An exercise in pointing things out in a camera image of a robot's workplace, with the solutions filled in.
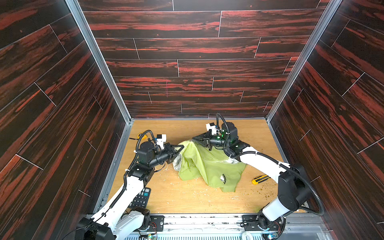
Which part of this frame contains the green jacket with printed lining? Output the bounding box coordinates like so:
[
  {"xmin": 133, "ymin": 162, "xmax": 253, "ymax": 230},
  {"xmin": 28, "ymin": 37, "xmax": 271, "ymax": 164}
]
[{"xmin": 173, "ymin": 140, "xmax": 246, "ymax": 192}]

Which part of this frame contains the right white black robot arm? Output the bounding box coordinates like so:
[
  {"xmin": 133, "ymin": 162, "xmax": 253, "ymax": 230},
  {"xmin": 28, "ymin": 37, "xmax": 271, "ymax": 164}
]
[{"xmin": 193, "ymin": 122, "xmax": 316, "ymax": 231}]

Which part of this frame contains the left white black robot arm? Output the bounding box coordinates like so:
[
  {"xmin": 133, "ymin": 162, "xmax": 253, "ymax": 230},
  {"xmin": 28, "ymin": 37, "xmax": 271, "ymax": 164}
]
[{"xmin": 74, "ymin": 141, "xmax": 184, "ymax": 240}]

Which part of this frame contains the yellow tape measure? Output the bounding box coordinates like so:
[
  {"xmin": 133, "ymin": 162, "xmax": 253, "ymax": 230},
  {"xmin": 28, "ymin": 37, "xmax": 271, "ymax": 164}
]
[{"xmin": 129, "ymin": 132, "xmax": 148, "ymax": 142}]

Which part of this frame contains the black calculator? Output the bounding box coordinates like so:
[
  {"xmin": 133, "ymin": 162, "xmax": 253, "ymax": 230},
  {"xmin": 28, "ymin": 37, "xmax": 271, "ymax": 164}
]
[{"xmin": 129, "ymin": 187, "xmax": 151, "ymax": 209}]

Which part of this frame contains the yellow utility knife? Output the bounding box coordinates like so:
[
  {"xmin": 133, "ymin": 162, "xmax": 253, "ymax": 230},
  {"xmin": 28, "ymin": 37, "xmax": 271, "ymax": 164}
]
[{"xmin": 252, "ymin": 175, "xmax": 271, "ymax": 185}]

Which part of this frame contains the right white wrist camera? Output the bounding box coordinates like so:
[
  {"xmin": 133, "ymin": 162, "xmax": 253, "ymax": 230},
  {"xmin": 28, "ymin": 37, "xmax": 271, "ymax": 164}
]
[{"xmin": 206, "ymin": 123, "xmax": 220, "ymax": 135}]

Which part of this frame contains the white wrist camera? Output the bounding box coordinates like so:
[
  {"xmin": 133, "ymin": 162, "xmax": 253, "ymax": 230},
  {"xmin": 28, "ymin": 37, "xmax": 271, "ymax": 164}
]
[
  {"xmin": 206, "ymin": 123, "xmax": 220, "ymax": 135},
  {"xmin": 156, "ymin": 134, "xmax": 167, "ymax": 150}
]

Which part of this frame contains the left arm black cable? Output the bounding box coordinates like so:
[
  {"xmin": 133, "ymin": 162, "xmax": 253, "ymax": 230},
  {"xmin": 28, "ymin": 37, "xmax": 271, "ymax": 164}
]
[{"xmin": 89, "ymin": 129, "xmax": 160, "ymax": 220}]

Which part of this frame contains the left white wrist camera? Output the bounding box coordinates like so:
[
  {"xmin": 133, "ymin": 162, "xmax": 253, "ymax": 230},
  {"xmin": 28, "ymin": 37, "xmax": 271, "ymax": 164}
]
[{"xmin": 156, "ymin": 134, "xmax": 167, "ymax": 150}]

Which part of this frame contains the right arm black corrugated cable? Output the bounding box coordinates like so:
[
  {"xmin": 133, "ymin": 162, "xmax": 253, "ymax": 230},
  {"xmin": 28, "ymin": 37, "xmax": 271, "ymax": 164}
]
[{"xmin": 215, "ymin": 112, "xmax": 325, "ymax": 217}]

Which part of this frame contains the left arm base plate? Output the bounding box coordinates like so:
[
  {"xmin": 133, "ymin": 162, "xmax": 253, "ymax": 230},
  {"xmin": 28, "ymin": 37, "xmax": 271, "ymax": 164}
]
[{"xmin": 139, "ymin": 215, "xmax": 165, "ymax": 232}]

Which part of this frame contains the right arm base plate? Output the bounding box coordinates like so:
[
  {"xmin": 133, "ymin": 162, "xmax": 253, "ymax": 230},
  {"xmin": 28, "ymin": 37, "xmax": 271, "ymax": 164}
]
[{"xmin": 240, "ymin": 215, "xmax": 283, "ymax": 232}]

